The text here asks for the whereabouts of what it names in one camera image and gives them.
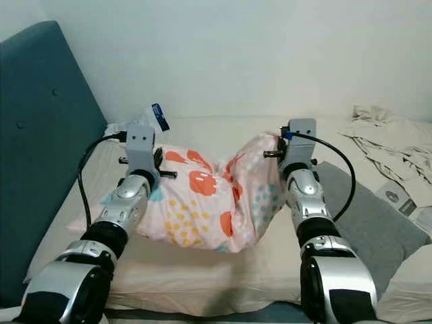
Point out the small grey printed box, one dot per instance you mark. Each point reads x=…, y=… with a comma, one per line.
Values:
x=395, y=197

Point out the small white box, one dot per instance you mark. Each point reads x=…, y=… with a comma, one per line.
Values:
x=422, y=220

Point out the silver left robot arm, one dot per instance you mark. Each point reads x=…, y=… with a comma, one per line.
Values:
x=81, y=270

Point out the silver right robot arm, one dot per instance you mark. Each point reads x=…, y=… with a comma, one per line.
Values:
x=337, y=277

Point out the crumpled beige blanket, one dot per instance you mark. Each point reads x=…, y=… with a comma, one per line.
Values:
x=391, y=145

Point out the white plastic packet blue end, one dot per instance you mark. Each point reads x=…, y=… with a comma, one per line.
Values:
x=131, y=125

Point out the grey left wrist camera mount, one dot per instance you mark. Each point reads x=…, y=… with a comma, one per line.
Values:
x=142, y=148

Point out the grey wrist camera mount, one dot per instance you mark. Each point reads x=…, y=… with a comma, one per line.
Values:
x=302, y=145
x=142, y=148

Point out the pink pillow with orange print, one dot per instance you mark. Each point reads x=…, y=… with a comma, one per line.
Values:
x=202, y=209

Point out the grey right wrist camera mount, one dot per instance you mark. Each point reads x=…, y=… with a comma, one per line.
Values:
x=302, y=145

